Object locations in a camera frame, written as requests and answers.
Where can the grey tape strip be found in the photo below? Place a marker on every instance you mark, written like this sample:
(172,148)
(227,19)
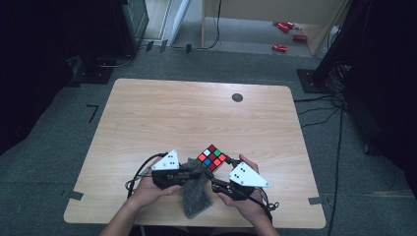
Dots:
(315,200)
(74,195)

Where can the black curtain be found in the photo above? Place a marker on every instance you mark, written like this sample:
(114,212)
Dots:
(32,65)
(387,65)

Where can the grey round table grommet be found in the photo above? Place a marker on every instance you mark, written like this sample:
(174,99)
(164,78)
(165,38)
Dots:
(237,97)

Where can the multicoloured puzzle cube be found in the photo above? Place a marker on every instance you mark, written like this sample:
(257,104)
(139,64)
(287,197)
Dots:
(212,157)

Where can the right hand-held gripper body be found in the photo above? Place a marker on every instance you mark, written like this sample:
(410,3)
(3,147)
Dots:
(246,175)

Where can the person's right hand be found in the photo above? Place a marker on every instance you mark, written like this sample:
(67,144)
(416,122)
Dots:
(249,209)

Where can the grey knitted cloth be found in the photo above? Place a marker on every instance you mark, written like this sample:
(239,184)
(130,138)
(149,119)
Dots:
(196,200)

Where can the black stand base plate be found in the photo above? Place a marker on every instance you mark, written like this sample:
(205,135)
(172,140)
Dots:
(93,73)
(309,82)

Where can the white board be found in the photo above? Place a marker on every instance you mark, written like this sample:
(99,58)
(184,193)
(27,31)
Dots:
(179,19)

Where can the red drink can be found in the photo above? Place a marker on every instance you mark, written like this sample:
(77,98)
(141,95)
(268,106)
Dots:
(279,48)
(290,25)
(283,27)
(300,37)

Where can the short black tape piece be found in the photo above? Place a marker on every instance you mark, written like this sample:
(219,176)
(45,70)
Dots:
(188,48)
(149,46)
(163,46)

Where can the person's left hand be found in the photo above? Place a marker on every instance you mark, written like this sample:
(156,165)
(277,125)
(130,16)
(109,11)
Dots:
(147,195)

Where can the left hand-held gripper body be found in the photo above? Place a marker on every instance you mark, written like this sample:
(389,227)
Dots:
(168,161)

